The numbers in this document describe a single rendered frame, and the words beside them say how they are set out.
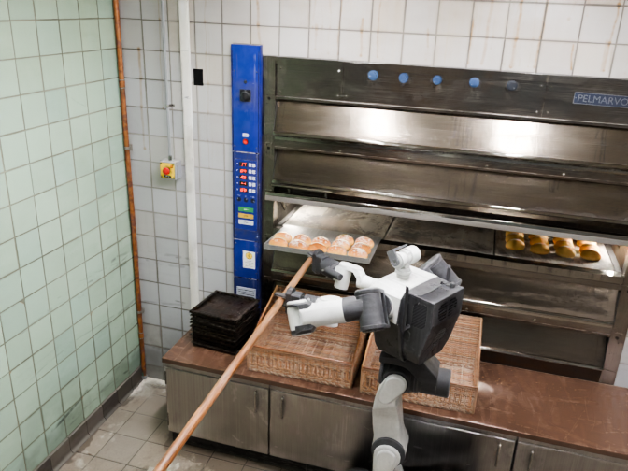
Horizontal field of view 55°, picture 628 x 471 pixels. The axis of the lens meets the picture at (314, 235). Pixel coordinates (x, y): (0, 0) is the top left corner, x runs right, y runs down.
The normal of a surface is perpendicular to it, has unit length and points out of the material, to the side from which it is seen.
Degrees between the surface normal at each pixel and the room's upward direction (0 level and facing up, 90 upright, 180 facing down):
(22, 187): 90
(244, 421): 90
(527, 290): 70
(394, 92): 90
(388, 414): 114
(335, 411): 90
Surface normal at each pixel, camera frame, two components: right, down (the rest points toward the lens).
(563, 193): -0.23, -0.04
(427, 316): -0.70, 0.24
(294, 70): -0.29, 0.34
